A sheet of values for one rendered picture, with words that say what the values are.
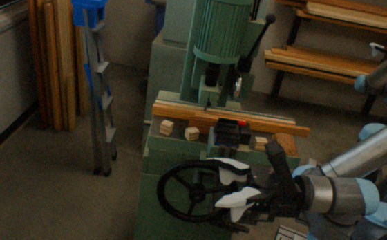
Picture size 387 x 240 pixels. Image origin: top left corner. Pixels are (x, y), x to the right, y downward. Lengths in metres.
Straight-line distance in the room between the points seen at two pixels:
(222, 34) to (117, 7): 2.69
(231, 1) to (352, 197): 0.73
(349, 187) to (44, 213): 1.86
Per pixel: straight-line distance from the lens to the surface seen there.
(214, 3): 1.25
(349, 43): 3.94
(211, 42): 1.28
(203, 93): 1.40
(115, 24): 3.94
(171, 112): 1.49
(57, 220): 2.28
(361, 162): 0.92
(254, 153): 1.42
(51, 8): 2.56
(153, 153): 1.42
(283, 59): 3.35
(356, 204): 0.80
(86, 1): 2.05
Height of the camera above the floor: 1.69
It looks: 30 degrees down
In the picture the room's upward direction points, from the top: 10 degrees clockwise
